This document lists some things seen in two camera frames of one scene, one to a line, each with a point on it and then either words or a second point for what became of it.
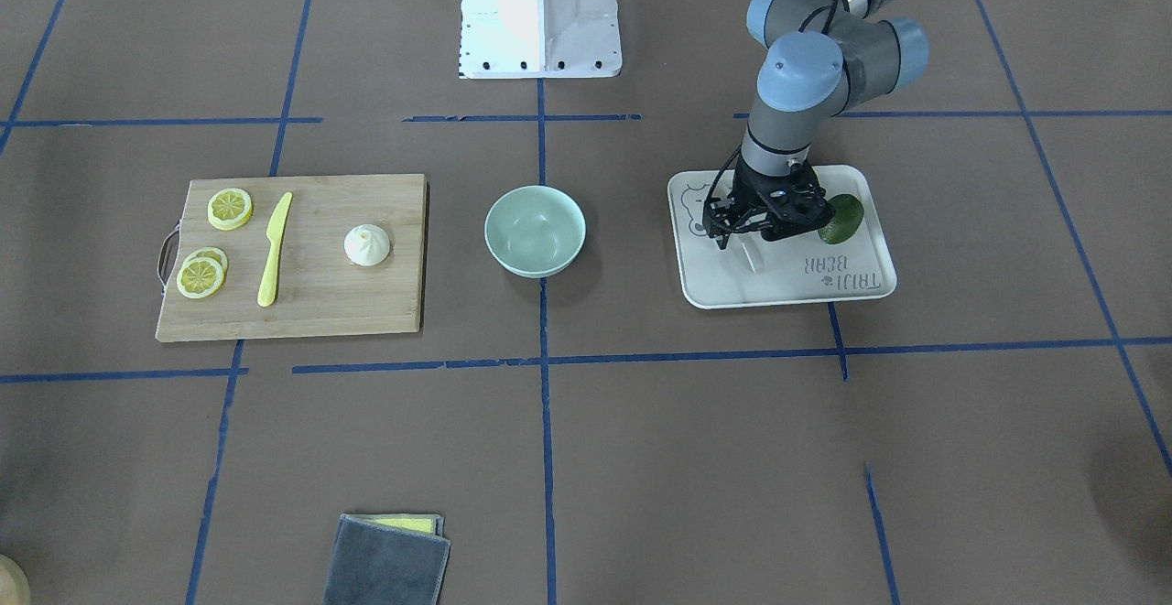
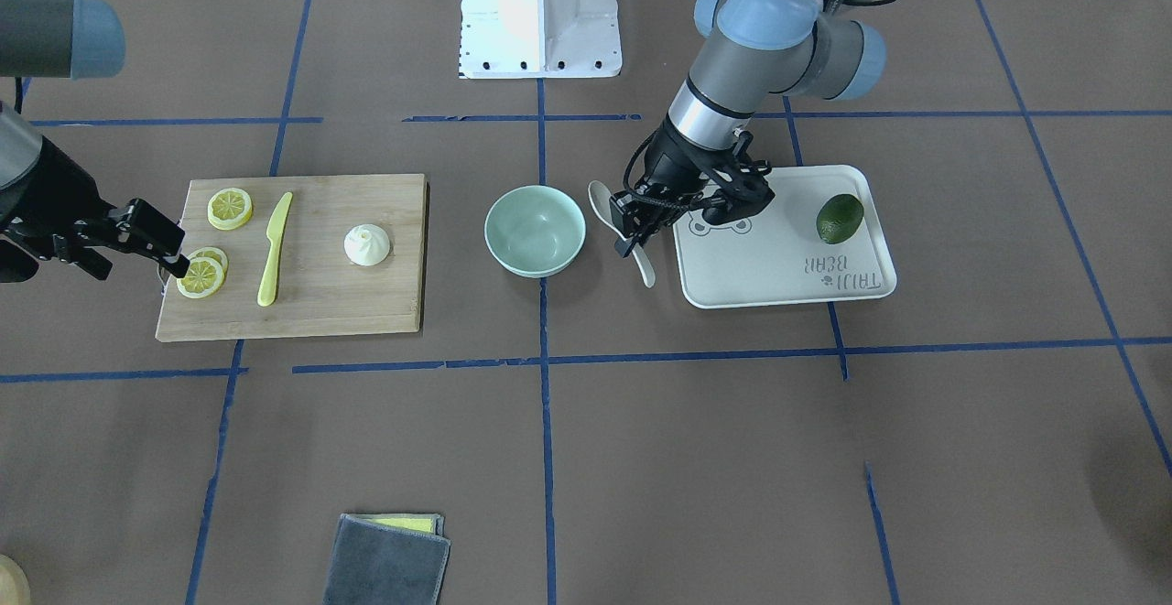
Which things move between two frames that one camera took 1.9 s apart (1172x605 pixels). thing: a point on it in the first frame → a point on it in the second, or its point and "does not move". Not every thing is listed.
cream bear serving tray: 754,271 does not move
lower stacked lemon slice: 211,253 does not move
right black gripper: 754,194 → 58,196
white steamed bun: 366,244 does not move
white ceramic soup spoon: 744,241 → 602,198
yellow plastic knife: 267,289 does not move
